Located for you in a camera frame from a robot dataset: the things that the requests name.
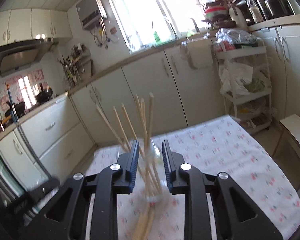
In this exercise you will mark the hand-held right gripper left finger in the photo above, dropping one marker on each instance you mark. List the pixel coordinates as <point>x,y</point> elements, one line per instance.
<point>134,165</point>

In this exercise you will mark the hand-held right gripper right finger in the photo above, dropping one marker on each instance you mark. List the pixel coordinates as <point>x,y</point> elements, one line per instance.
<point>165,165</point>

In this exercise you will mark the clear glass jar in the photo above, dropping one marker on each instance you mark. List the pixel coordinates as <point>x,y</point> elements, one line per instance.
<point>156,155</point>

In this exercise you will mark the bundle of wooden chopsticks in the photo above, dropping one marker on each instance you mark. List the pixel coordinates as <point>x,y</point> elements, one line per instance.
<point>150,120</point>

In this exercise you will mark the cherry print tablecloth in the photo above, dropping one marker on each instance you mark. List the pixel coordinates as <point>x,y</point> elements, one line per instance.
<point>215,155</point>

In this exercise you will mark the white four-door base cabinet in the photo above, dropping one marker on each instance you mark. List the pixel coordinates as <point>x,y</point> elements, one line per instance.
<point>140,80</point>

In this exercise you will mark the white two-drawer cabinet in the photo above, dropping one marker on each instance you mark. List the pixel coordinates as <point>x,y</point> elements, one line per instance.
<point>52,127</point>

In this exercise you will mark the white plastic bag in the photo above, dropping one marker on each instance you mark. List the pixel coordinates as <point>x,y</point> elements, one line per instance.
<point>233,77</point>

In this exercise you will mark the white hanging bin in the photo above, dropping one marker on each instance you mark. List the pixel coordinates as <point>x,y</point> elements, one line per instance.
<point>198,55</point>

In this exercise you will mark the gas stove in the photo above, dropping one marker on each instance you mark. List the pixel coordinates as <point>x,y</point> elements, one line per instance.
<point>35,105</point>

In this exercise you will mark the green dish soap bottle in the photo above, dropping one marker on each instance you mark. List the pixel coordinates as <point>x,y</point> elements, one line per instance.
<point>156,37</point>

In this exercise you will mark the chrome arched faucet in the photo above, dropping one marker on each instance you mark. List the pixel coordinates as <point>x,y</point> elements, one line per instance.
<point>174,32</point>

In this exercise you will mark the green plastic basin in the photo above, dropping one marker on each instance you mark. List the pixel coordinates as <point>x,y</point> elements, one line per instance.
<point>191,33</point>

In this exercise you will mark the white stool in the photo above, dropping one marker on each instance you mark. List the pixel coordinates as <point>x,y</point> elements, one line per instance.
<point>295,127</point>

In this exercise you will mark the white trolley cart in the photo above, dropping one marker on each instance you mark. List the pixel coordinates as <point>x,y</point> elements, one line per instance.
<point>240,51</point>

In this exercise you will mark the dark angular tap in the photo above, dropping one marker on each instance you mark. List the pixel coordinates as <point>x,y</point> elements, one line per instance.
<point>195,26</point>

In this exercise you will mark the clear bag of groceries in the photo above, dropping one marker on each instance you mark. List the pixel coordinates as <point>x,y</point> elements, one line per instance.
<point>230,36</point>

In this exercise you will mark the kitchen window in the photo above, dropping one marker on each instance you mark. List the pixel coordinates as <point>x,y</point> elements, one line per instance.
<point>140,10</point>

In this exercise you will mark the steel range hood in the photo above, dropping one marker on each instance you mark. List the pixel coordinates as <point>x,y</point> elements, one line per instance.
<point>17,60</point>

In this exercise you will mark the stack of pots and bowls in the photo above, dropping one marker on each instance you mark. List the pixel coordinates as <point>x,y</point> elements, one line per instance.
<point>215,11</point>

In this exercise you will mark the white electric kettle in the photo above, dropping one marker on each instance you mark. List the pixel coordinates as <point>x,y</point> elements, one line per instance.
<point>237,18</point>

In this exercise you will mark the cooking oil bottle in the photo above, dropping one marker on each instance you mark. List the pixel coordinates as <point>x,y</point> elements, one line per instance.
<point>256,12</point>

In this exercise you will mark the beige kitchen countertop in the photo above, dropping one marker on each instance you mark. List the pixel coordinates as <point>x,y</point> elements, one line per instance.
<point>285,20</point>

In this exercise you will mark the black kettle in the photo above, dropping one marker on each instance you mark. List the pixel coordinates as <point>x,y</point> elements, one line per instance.
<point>277,5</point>

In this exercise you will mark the wall utensil rack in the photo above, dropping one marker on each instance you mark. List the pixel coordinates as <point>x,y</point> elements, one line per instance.
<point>72,62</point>

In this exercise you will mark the beige wall outlet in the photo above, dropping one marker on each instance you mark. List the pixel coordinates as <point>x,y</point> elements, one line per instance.
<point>113,30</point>

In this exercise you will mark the pink wall sticker sheet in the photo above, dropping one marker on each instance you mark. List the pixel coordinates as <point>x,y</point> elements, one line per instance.
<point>5,92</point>

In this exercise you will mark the grey wall water heater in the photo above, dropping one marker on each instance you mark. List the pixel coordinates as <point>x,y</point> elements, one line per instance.
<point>90,10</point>

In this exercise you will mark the white wall cabinet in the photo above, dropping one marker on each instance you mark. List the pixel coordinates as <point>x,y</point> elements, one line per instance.
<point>22,25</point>

